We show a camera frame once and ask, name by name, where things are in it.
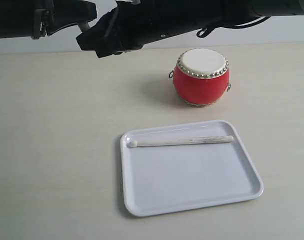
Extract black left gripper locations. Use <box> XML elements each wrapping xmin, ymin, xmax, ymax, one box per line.
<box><xmin>0</xmin><ymin>0</ymin><xmax>97</xmax><ymax>40</ymax></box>

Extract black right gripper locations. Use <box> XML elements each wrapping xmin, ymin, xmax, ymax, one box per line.
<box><xmin>76</xmin><ymin>0</ymin><xmax>224</xmax><ymax>58</ymax></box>

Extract white drumstick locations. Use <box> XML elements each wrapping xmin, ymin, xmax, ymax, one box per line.
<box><xmin>127</xmin><ymin>135</ymin><xmax>234</xmax><ymax>148</ymax></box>

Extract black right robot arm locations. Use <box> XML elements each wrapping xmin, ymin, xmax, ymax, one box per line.
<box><xmin>76</xmin><ymin>0</ymin><xmax>304</xmax><ymax>58</ymax></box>

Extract small red drum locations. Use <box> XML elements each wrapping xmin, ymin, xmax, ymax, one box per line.
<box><xmin>169</xmin><ymin>48</ymin><xmax>231</xmax><ymax>107</ymax></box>

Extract white plastic tray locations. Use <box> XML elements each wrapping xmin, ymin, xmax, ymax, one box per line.
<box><xmin>120</xmin><ymin>120</ymin><xmax>264</xmax><ymax>217</ymax></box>

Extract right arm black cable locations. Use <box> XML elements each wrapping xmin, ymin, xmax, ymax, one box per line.
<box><xmin>196</xmin><ymin>16</ymin><xmax>270</xmax><ymax>39</ymax></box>

